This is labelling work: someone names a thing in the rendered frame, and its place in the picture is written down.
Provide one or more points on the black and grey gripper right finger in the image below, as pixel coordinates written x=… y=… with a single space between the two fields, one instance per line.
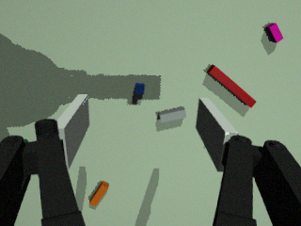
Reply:
x=281 y=196

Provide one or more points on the orange rod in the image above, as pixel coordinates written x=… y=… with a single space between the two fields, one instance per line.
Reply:
x=99 y=193

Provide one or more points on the grey rod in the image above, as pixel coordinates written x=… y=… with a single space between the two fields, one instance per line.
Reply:
x=172 y=114

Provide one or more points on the small blue cube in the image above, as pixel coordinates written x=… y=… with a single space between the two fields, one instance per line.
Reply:
x=139 y=88

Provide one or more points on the short magenta block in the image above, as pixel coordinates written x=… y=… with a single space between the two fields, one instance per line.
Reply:
x=274 y=32

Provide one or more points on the red rod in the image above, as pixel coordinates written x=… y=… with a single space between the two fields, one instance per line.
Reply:
x=227 y=82

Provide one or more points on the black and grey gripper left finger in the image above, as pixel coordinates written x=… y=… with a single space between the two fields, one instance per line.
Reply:
x=53 y=152

